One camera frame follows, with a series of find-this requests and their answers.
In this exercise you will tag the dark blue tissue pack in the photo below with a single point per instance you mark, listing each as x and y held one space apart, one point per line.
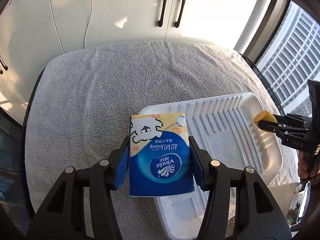
159 162

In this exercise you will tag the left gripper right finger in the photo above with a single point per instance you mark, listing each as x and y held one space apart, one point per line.
257 214

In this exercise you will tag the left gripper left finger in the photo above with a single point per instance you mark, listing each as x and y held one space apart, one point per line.
62 214

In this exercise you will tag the orange teardrop makeup sponge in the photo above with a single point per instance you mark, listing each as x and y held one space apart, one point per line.
264 116

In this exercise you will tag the person right hand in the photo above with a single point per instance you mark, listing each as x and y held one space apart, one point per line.
303 167

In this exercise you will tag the white ceramic mug chrome lid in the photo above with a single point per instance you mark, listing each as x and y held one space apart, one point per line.
298 203

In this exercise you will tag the grey terry towel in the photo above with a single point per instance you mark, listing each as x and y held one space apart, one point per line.
84 100

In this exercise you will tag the white plastic tray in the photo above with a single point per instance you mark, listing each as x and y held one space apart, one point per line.
223 126

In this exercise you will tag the white lower cabinet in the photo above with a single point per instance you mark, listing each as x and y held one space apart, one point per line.
33 32

